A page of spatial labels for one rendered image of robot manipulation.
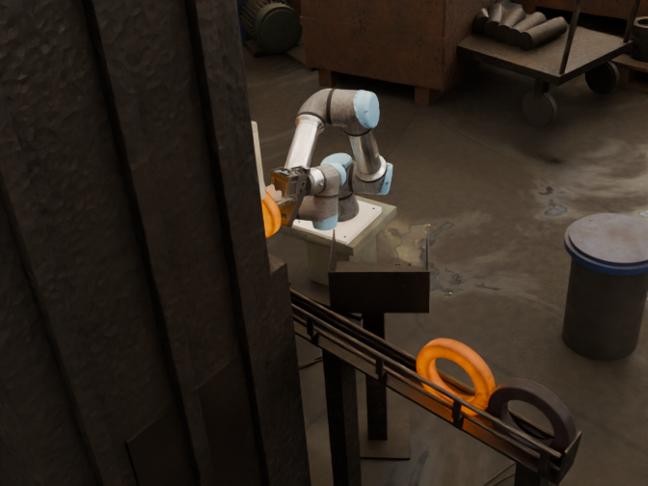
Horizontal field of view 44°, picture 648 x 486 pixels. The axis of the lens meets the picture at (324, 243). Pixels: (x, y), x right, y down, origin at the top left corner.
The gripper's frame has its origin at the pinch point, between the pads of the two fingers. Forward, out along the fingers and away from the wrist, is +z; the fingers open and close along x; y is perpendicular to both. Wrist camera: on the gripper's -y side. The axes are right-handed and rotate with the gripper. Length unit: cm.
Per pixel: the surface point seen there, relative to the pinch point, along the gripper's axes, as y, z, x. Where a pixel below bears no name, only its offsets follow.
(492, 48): 14, -253, -68
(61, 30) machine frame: 54, 77, 27
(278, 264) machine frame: -1.9, 20.0, 26.8
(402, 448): -76, -35, 39
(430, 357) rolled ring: -13, 10, 65
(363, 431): -77, -34, 25
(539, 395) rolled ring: -9, 11, 90
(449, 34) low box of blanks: 19, -237, -86
